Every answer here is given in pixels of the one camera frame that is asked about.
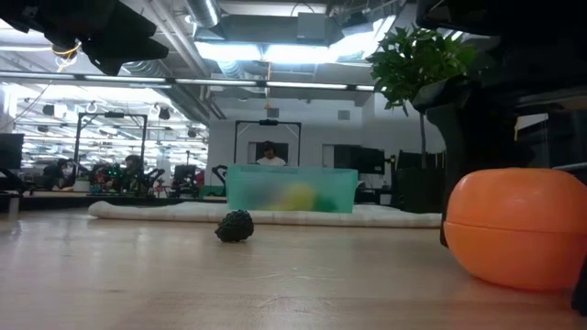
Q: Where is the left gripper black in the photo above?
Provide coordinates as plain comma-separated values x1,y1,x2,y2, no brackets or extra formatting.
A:
13,0,170,77

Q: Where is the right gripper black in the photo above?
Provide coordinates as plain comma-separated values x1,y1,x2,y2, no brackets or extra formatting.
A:
412,36,587,248

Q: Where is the orange toy orange green stem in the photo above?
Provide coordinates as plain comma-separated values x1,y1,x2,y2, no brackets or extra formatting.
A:
442,167,587,291

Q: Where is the yellow toy pineapple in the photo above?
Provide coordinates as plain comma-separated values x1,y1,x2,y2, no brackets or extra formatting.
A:
274,181,338,214

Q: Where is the teal translucent tupperware container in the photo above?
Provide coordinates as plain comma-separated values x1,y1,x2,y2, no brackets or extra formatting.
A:
226,163,360,215

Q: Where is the green plant in black pot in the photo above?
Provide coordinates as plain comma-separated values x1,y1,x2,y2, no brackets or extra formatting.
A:
366,25,478,215

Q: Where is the person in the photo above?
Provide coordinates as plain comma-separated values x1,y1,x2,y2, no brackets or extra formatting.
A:
121,154,146,192
43,158,70,190
255,140,288,166

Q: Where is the white checkered cloth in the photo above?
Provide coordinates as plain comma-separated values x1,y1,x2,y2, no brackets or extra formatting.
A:
87,200,444,229

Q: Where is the green crate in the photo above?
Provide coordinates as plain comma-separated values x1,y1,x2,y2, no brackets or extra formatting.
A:
197,184,228,199

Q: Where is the long ceiling light bar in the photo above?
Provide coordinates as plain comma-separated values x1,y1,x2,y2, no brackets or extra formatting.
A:
0,71,375,92

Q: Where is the black toy blackberry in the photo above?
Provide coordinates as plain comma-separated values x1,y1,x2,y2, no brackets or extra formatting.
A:
214,209,255,244

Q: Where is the black ceiling dome yellow cable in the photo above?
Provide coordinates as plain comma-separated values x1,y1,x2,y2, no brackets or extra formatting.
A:
50,41,83,74

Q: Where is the black metal frame rig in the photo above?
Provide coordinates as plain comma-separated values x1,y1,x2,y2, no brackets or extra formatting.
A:
74,111,149,184
233,119,303,167

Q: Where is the silver round ceiling duct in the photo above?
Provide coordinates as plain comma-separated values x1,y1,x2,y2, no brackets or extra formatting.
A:
184,0,222,28

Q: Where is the grey rectangular ceiling duct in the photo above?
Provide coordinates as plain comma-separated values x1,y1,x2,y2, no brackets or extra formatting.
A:
208,0,400,47

